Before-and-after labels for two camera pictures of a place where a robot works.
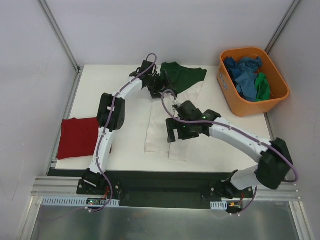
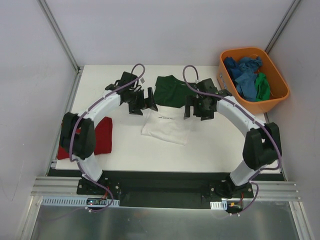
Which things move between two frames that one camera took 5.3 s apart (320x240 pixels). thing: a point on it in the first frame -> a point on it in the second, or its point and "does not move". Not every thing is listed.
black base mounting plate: (161, 189) does not move
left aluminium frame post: (60, 35) does not move
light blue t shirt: (246, 82) does not move
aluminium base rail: (57, 186) does not move
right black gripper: (173, 129) -> (196, 107)
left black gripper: (161, 85) -> (139, 102)
